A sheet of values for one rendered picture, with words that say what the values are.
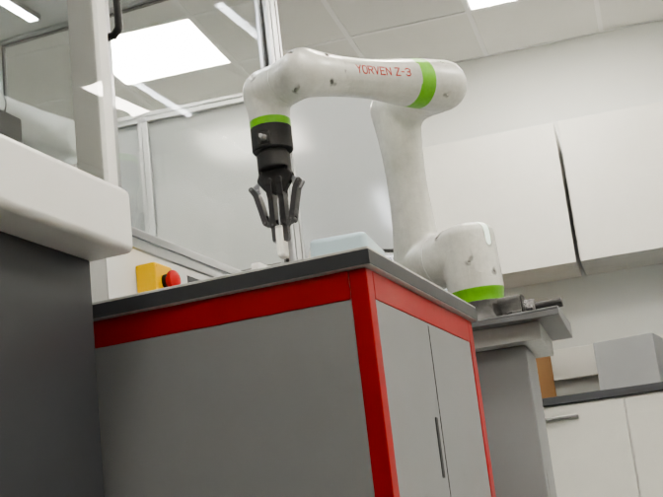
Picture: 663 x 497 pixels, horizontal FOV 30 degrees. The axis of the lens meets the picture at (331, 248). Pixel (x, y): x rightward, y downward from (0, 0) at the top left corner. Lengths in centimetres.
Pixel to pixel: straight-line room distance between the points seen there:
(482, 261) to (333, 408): 104
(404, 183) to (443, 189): 310
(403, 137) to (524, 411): 75
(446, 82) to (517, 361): 68
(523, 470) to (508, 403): 15
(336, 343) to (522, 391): 93
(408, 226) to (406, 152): 19
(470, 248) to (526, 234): 316
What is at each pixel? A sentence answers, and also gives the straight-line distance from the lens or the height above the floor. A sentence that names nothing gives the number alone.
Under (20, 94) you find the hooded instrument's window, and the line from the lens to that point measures 179.
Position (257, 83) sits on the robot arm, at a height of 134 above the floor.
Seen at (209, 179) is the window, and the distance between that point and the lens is 289.
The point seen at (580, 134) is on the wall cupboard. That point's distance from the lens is 608.
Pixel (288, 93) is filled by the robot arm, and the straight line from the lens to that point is 269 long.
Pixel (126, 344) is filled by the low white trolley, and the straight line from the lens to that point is 203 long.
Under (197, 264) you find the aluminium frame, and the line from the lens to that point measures 270.
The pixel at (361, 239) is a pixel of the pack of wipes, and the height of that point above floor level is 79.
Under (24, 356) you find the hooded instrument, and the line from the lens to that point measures 177.
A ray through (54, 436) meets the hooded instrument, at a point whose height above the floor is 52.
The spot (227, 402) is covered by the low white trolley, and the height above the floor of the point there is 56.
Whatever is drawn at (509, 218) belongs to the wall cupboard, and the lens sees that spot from 601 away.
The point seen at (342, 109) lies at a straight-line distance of 456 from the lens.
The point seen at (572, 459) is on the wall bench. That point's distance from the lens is 546.
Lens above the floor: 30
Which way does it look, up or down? 14 degrees up
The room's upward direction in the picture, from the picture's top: 7 degrees counter-clockwise
